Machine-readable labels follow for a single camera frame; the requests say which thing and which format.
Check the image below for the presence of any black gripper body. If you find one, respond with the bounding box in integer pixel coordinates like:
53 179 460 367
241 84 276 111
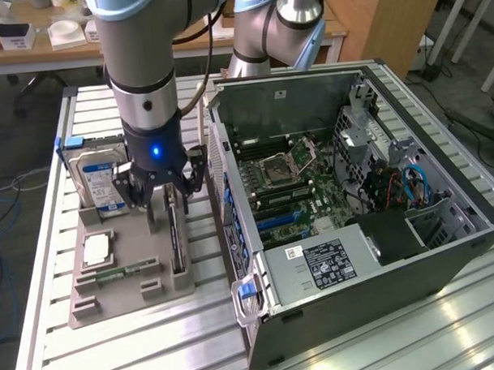
120 112 190 179

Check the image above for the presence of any RAM memory stick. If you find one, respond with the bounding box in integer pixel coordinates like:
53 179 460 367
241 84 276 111
161 183 191 278

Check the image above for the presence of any long blue expansion slot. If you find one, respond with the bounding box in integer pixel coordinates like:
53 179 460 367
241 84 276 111
256 212 300 233

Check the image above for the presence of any hard disk blue carrier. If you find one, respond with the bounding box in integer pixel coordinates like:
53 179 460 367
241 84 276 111
54 133 132 220

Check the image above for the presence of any silver CPU chip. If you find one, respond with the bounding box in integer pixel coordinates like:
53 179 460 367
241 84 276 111
81 234 115 269

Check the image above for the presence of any CPU socket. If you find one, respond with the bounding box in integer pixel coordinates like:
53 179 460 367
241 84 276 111
260 153 302 190

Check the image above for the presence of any installed black RAM stick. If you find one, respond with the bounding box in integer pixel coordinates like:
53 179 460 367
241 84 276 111
253 184 316 213

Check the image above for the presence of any green RAM stick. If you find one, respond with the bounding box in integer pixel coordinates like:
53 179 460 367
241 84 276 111
94 263 148 282

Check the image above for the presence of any grey parts rack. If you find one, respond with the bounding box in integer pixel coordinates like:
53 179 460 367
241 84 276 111
62 182 198 330

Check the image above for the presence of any metal socket cover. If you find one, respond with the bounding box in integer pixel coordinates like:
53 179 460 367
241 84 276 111
285 134 319 169

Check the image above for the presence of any green motherboard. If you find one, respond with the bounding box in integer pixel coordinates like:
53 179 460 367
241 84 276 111
228 127 360 252

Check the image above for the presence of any black office chair base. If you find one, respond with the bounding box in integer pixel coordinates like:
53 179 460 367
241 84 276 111
6 68 69 119

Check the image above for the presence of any small white labelled box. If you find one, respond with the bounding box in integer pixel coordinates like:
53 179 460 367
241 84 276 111
83 18 101 44

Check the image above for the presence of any grey power supply unit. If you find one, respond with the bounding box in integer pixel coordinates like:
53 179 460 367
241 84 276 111
260 223 383 308

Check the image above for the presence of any brown cardboard box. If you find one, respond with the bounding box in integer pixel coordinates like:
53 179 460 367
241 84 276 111
221 0 238 29

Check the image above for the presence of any metal disk bay cage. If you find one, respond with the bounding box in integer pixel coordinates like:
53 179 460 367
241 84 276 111
331 76 397 193

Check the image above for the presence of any white box black lid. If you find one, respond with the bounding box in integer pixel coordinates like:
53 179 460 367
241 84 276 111
0 22 37 52

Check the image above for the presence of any black open PC case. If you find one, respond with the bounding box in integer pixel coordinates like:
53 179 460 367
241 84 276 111
197 60 494 370

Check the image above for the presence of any wooden cabinet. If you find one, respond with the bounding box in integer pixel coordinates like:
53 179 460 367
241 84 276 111
336 0 449 82

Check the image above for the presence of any white floor cable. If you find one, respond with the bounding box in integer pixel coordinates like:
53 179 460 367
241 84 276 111
0 165 52 194

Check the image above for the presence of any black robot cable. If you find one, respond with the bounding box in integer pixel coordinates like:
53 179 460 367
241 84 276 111
170 0 230 118

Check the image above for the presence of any clear case handle blue latch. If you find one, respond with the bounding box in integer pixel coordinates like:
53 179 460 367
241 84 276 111
229 272 266 327

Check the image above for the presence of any wooden desk white frame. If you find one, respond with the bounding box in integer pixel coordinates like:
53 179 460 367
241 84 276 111
0 0 350 88

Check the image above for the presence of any blue floor cable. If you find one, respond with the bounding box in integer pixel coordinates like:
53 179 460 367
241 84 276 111
0 191 26 347

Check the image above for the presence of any red wire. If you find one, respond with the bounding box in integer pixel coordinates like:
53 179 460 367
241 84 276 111
383 170 406 206

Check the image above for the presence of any blue wire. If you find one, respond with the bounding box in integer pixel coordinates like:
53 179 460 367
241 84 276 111
403 164 432 208

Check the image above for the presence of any white table frame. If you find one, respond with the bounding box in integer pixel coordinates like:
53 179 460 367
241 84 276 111
423 0 494 95

